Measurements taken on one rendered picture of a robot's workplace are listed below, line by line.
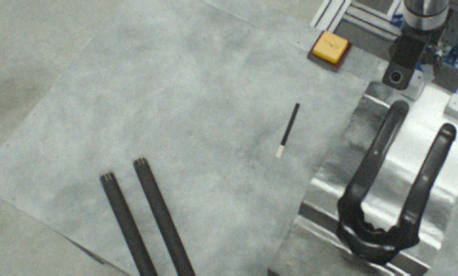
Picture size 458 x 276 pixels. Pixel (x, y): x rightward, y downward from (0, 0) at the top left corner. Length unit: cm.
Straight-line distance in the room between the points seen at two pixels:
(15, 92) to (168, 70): 114
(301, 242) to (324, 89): 38
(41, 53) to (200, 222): 142
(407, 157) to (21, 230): 143
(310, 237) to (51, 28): 167
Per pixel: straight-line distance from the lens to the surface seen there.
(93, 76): 135
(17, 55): 246
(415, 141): 117
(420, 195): 112
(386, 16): 215
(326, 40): 131
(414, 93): 118
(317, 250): 109
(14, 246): 214
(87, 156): 126
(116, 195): 117
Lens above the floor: 192
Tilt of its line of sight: 66 degrees down
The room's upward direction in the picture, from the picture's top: 7 degrees clockwise
